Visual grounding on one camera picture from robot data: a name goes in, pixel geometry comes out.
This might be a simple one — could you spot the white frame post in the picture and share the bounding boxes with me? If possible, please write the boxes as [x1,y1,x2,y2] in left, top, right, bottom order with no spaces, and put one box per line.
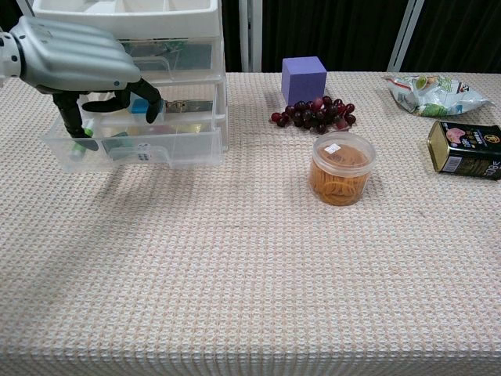
[237,0,264,74]
[386,0,426,74]

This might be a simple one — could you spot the white drawer organizer cabinet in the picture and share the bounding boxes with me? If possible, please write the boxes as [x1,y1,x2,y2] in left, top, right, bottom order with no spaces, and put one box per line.
[30,0,230,154]

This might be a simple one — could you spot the black gold tin can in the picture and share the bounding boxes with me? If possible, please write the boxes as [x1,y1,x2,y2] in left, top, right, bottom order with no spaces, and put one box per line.
[426,119,501,181]

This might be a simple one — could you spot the red grape bunch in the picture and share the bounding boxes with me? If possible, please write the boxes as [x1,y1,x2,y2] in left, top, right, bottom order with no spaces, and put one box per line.
[270,95,358,136]

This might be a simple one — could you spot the purple cube box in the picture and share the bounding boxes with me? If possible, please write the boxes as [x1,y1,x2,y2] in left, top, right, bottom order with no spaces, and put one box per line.
[280,56,328,107]

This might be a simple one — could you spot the clear plastic drawer with die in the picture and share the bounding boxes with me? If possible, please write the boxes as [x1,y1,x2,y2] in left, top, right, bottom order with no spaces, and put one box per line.
[41,111,225,175]

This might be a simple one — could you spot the black curtain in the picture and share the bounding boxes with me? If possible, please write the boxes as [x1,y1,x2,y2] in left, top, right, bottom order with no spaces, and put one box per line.
[0,0,501,74]

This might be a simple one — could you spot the dark green small block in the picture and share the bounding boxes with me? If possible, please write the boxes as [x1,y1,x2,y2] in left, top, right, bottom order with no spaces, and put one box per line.
[108,132,133,158]

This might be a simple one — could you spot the clear drawer with metal tool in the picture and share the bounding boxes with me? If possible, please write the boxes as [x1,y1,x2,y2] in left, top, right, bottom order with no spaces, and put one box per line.
[154,80,229,126]

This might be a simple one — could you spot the metal tool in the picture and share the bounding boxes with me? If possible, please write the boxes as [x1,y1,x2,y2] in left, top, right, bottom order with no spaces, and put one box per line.
[164,99,214,114]

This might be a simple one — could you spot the crumpled snack bag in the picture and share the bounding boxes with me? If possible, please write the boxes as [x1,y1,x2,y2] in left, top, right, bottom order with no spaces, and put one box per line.
[382,73,497,118]

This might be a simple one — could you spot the green marker pen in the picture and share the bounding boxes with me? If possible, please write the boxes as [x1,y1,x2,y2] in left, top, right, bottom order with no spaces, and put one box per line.
[69,119,96,162]

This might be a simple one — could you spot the green circuit board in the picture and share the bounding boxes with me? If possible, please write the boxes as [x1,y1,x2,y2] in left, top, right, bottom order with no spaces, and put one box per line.
[127,38,214,58]

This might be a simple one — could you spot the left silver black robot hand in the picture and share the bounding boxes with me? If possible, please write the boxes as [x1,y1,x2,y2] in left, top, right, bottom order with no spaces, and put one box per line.
[16,15,164,153]

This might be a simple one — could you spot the beige woven tablecloth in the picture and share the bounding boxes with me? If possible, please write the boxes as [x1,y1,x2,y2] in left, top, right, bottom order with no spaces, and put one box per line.
[0,71,501,376]

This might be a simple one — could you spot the brown round cup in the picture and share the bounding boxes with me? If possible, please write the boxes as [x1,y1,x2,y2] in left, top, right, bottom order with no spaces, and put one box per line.
[308,131,377,208]

